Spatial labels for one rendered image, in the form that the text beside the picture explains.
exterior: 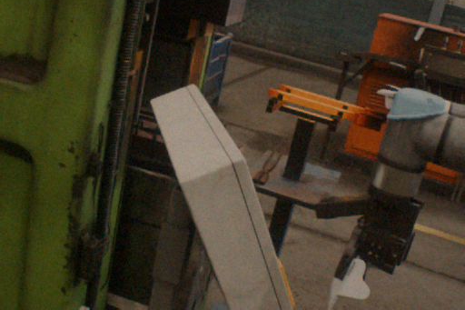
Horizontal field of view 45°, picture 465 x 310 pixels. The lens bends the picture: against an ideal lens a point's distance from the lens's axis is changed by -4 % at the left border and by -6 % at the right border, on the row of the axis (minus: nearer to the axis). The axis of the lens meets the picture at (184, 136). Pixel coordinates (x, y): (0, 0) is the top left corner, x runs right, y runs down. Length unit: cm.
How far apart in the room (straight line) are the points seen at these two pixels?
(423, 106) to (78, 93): 58
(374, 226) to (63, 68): 59
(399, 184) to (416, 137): 7
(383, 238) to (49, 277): 67
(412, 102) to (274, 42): 827
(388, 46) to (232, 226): 413
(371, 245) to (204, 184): 35
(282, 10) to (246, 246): 837
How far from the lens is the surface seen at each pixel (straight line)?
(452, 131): 86
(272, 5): 907
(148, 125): 142
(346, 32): 887
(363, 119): 195
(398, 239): 91
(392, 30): 476
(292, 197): 186
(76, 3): 103
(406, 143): 86
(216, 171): 67
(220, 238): 71
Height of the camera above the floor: 141
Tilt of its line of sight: 18 degrees down
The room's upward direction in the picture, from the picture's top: 11 degrees clockwise
